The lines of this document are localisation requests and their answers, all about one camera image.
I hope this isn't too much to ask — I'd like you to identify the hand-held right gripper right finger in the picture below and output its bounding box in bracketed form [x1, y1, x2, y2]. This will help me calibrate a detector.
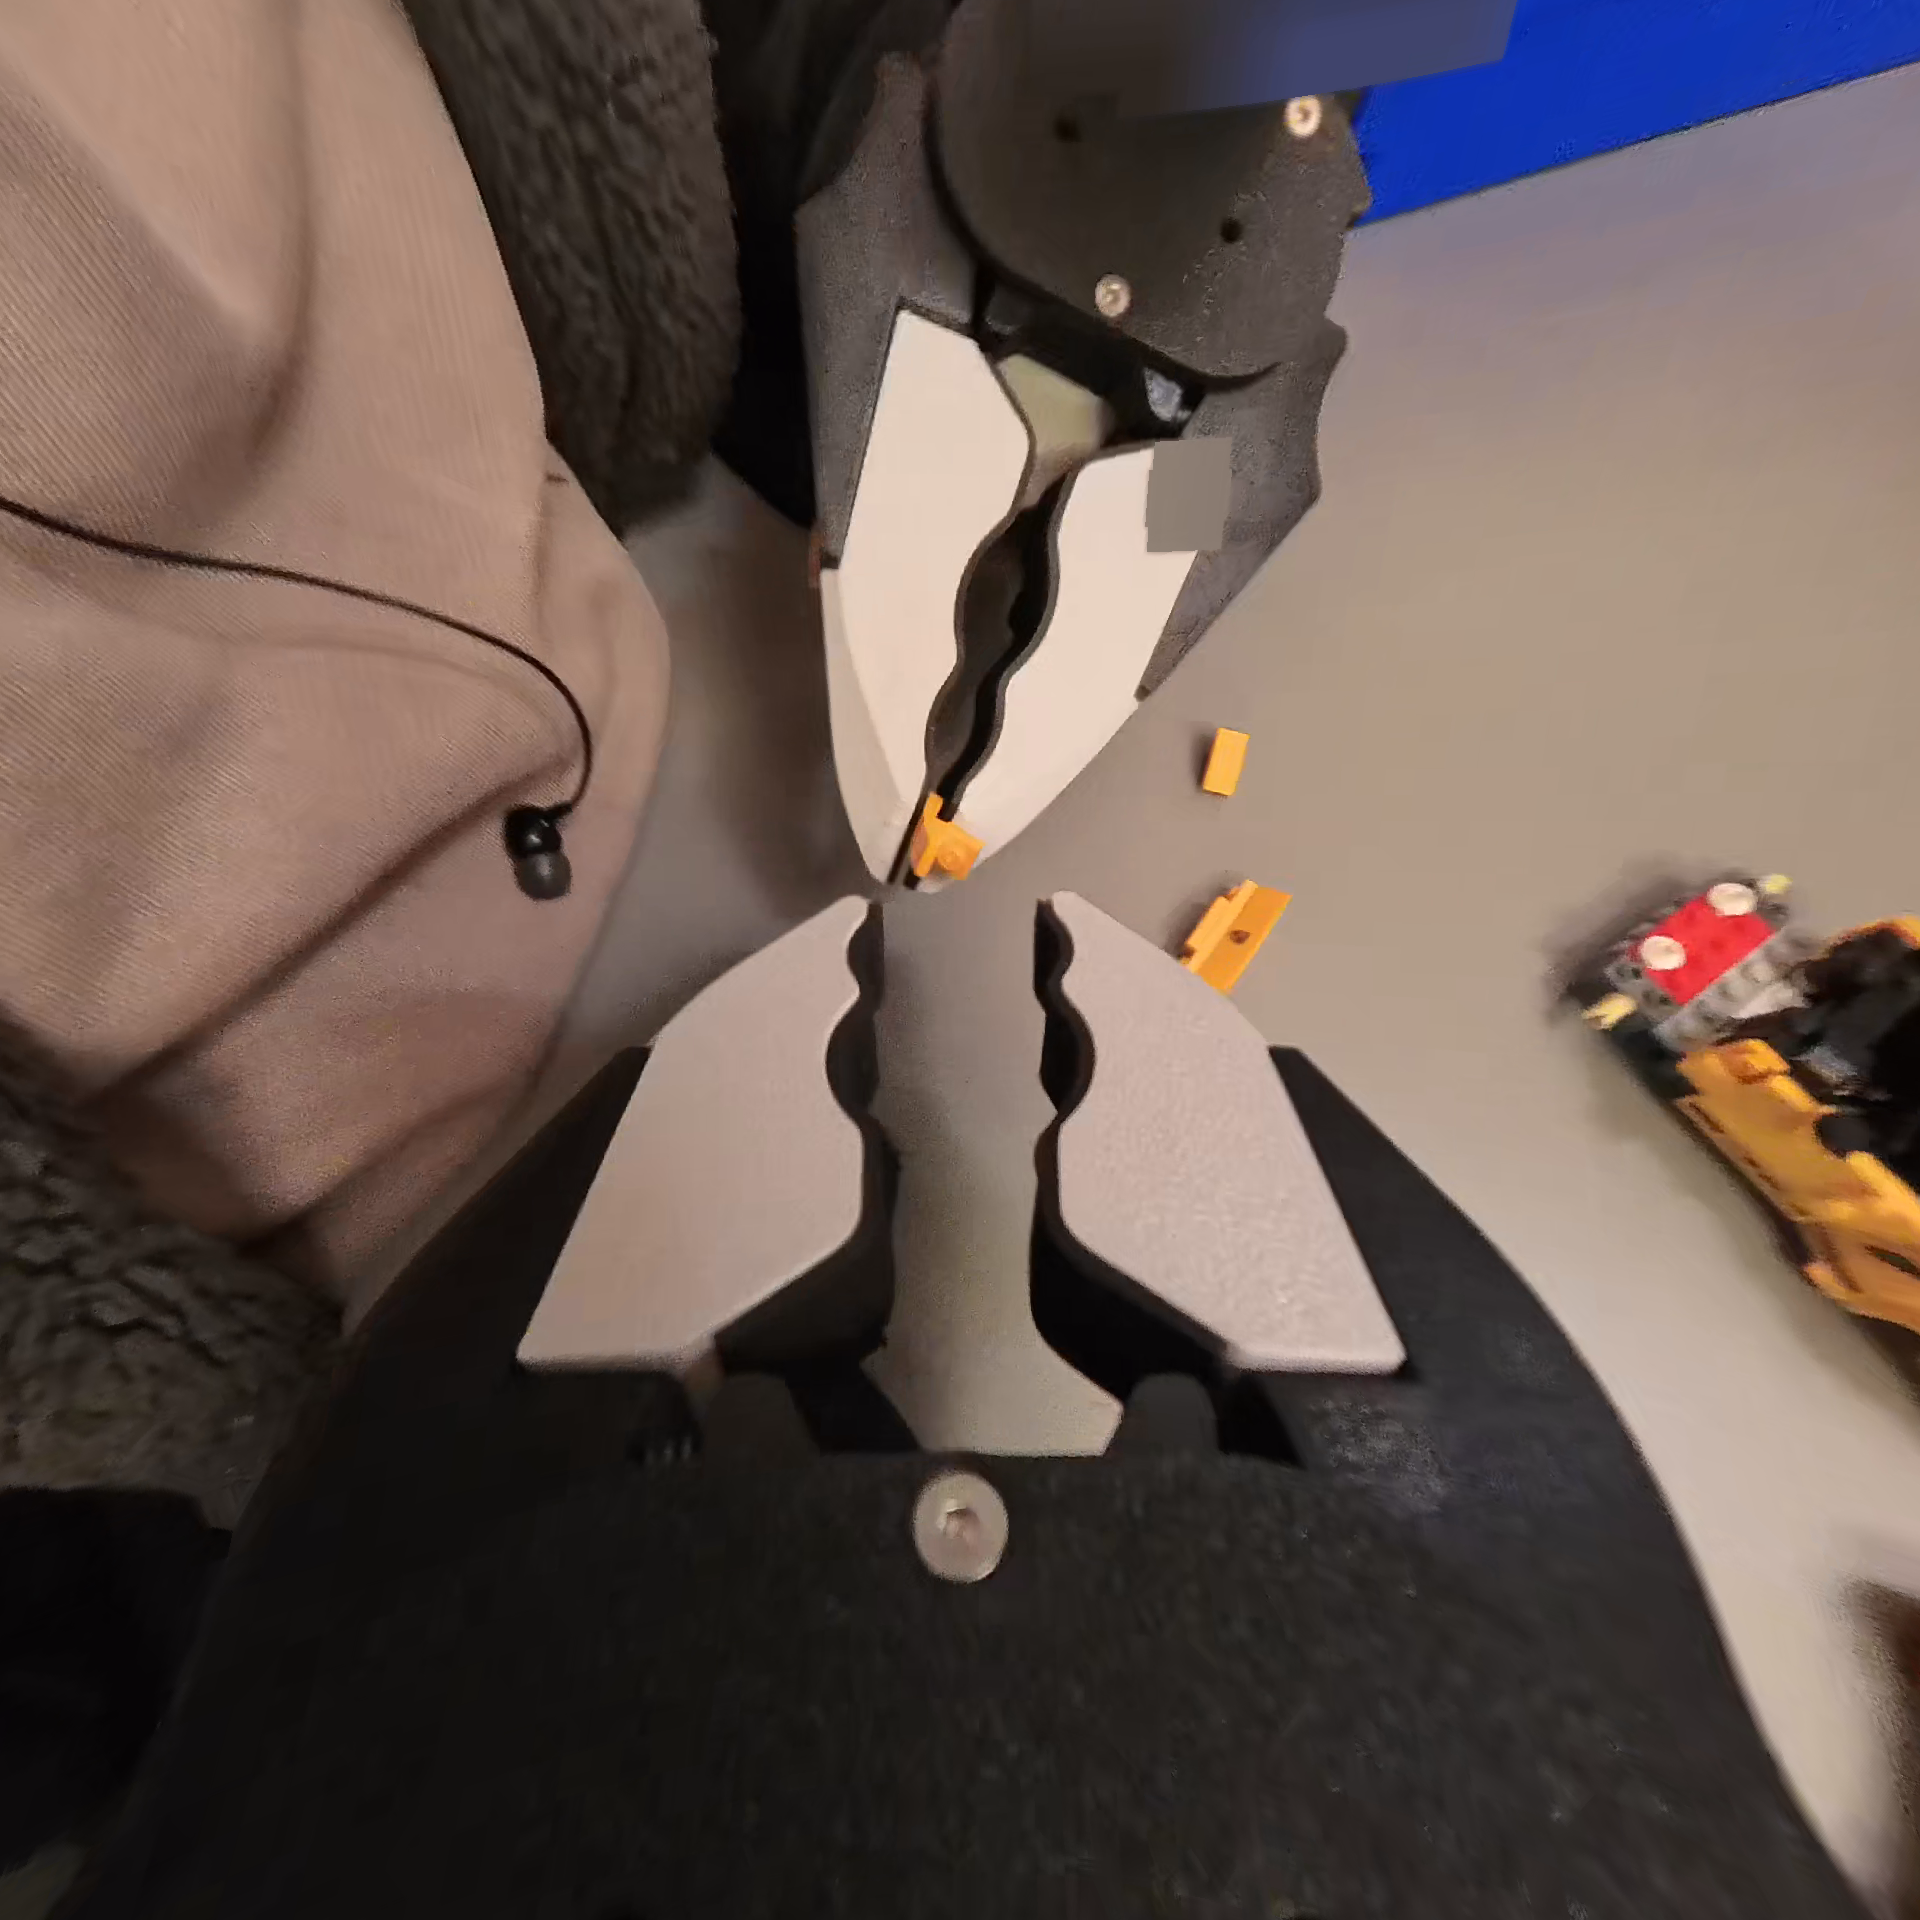
[1030, 891, 1413, 1453]

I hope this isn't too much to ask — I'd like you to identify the person's left forearm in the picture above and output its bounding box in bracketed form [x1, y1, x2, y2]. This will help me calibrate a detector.
[702, 0, 961, 528]

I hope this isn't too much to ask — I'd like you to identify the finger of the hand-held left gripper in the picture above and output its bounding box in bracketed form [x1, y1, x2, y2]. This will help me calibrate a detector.
[815, 306, 1052, 889]
[901, 438, 1205, 893]

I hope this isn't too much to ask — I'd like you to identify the yellow lego car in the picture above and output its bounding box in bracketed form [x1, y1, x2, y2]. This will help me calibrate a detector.
[1556, 866, 1920, 1338]

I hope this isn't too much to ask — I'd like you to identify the blue plastic bin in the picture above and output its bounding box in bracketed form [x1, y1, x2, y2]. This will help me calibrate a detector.
[1345, 0, 1920, 232]

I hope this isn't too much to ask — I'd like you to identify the dark wired earphone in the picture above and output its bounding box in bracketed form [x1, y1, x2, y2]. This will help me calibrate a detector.
[0, 496, 597, 904]

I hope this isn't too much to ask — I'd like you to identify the orange white red lego subassembly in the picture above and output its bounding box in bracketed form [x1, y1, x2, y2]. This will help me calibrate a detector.
[1175, 880, 1293, 994]

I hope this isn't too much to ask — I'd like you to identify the beige shirt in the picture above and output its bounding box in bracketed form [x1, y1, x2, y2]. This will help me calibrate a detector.
[0, 0, 671, 1307]

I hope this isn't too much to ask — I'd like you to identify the orange curved lego piece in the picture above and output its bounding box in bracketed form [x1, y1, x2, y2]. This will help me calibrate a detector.
[903, 792, 986, 882]

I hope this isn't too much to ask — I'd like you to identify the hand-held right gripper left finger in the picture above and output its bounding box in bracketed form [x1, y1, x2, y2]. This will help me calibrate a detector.
[517, 897, 903, 1453]

